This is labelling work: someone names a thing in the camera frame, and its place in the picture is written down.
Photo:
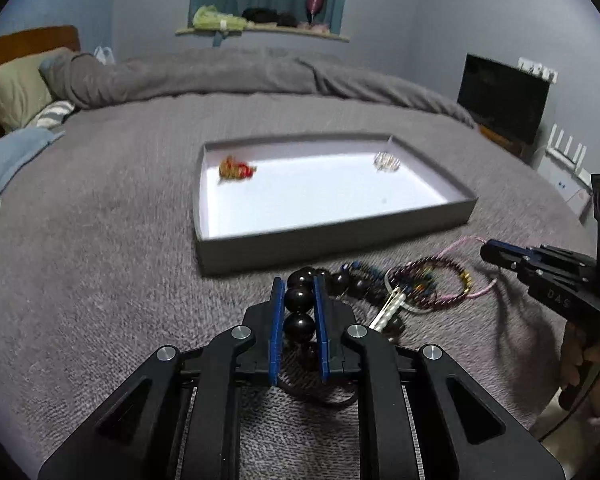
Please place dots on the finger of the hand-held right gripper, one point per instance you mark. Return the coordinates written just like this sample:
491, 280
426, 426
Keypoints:
502, 255

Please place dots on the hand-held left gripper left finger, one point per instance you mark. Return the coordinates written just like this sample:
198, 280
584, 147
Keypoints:
278, 320

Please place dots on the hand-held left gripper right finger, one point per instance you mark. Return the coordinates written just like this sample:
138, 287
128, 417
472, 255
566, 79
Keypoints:
321, 320

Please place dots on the pearl hair clip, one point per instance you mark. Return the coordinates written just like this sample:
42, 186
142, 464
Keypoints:
389, 310

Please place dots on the grey shallow box tray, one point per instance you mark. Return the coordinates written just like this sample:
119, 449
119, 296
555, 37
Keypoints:
310, 195

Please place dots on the person's right hand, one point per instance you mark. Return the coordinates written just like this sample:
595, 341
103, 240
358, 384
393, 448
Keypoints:
570, 360

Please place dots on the white cabinet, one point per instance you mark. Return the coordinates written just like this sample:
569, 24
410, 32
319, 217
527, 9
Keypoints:
562, 182

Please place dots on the wooden monitor stand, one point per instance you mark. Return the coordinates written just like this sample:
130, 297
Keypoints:
502, 140

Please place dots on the white router with antennas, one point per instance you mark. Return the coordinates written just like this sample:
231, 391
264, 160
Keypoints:
565, 152

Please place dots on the gold crown brooch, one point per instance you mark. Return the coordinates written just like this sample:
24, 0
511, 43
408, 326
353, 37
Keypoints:
386, 161

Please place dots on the red and gold brooch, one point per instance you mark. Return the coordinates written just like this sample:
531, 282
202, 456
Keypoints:
235, 168

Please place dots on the black flat screen monitor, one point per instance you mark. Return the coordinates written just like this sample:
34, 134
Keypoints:
502, 97

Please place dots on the grey folded duvet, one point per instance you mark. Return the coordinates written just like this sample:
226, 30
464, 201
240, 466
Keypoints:
230, 72

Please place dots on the window sill shelf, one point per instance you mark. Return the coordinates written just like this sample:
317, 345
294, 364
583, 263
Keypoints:
280, 33

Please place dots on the black cloth heap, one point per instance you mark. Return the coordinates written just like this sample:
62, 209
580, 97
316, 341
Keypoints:
265, 16

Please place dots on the striped pillow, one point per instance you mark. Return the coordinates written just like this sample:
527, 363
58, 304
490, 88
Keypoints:
50, 114

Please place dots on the green cloth bundle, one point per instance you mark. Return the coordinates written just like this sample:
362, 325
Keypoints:
215, 19

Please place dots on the white plastic bag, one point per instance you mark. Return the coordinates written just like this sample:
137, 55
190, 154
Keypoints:
105, 55

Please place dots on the light blue blanket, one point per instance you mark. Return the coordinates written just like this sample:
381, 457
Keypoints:
7, 155

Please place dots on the green pillow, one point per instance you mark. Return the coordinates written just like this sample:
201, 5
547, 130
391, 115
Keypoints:
15, 87

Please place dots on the wooden headboard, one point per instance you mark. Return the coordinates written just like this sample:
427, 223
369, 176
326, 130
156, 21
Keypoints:
30, 40

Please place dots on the white wall sockets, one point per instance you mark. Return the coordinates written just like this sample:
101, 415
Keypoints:
537, 70

